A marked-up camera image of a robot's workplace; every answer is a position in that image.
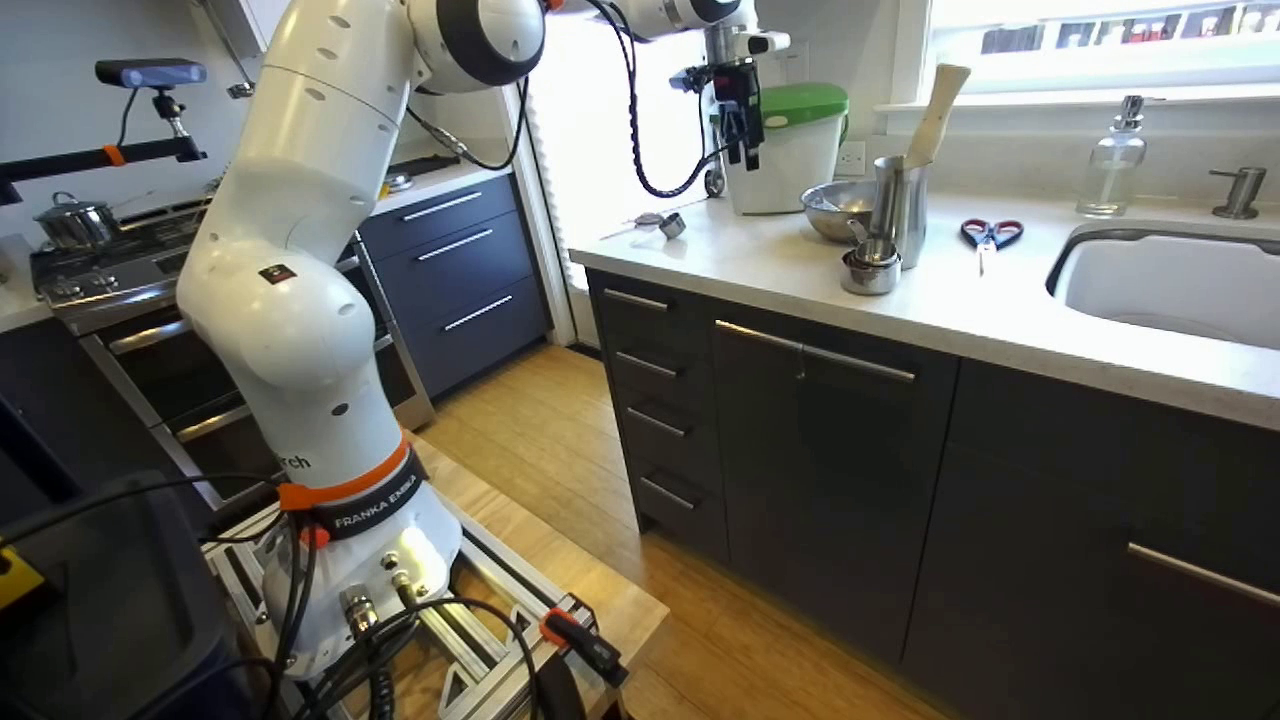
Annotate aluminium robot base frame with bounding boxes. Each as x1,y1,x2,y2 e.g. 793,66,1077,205
204,505,632,720

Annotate grey camera on stand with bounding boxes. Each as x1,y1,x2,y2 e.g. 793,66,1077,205
0,53,211,205

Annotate scissors with red blue handles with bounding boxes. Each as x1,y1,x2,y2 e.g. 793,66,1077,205
956,213,1028,279

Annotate metal kettle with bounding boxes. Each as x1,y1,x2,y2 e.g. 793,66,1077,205
37,186,129,259

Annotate red black clamp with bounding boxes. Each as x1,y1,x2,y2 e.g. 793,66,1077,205
539,601,632,687

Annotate dark kitchen counter cabinet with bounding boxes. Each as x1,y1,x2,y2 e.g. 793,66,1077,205
584,256,1280,720

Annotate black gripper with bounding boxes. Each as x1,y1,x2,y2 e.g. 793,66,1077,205
700,57,771,175

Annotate wooden platform board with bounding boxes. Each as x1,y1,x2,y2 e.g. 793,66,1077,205
411,437,672,671

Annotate black equipment box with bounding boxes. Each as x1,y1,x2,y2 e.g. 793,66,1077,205
0,315,256,720

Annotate white sink basin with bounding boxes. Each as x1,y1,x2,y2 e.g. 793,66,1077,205
1045,215,1280,352

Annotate small metal sink fixture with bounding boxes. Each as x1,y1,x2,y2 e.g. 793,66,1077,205
1209,159,1272,225

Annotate blue drawer cabinet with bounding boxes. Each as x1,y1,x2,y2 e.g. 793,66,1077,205
358,169,553,402

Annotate black corrugated cable hose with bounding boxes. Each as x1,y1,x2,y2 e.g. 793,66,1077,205
584,0,731,205

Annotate small metal measuring cup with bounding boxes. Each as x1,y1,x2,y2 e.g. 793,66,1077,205
836,234,906,299

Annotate clear glass soap dispenser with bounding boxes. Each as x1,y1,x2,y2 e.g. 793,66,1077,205
1077,93,1151,220

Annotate stainless steel stove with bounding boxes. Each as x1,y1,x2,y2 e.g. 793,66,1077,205
32,191,435,523

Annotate small short metal scoop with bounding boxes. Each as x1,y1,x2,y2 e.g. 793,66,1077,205
611,206,693,246

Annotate white canister with green lid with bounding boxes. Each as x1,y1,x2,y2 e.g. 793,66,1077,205
718,79,853,215

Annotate wooden spatula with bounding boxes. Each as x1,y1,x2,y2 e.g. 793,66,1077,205
906,58,975,173

